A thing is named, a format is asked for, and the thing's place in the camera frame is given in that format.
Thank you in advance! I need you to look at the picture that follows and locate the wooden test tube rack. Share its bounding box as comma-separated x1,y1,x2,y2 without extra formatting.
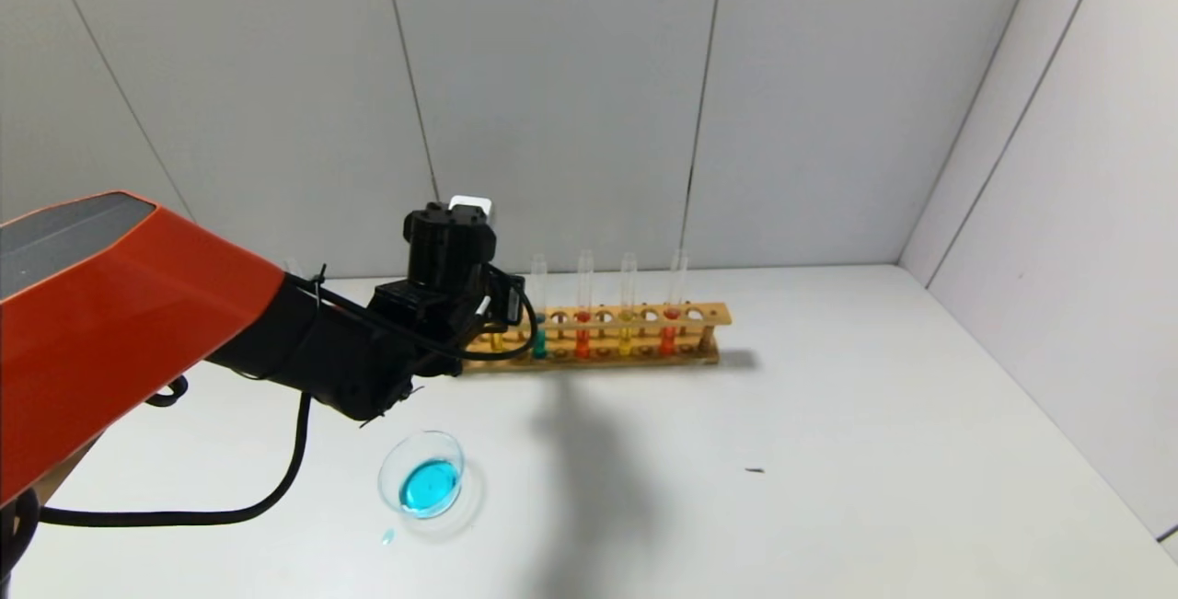
460,301,733,372

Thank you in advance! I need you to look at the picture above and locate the clear glass dish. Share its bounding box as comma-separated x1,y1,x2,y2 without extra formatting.
376,430,468,521

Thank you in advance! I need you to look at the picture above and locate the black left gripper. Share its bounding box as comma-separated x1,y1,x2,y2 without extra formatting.
488,273,525,326

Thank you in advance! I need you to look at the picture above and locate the thick black cable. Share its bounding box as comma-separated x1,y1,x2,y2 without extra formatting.
37,376,311,528

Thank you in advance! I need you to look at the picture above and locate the red pigment glass test tube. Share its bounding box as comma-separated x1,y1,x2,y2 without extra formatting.
575,248,595,361
659,247,687,358

